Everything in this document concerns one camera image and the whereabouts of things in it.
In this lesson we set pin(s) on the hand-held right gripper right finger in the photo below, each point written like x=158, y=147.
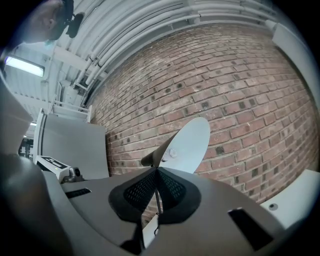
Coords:
x=212, y=220

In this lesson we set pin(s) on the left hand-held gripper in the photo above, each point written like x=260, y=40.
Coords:
x=53, y=166

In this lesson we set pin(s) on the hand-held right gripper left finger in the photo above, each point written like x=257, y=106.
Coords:
x=100, y=207

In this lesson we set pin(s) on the black desk lamp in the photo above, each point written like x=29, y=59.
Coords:
x=190, y=145

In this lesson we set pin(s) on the white board with screw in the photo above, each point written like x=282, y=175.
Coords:
x=295, y=197

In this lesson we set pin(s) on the rectangular ceiling light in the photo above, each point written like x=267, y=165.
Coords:
x=25, y=65

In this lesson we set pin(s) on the person's head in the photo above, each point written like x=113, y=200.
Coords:
x=40, y=20

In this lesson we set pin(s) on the bundle of white ceiling pipes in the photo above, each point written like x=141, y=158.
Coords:
x=155, y=27

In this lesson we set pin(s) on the black head-worn camera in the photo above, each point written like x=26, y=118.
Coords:
x=73, y=22

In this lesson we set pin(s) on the white wall panel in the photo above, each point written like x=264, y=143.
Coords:
x=292, y=47

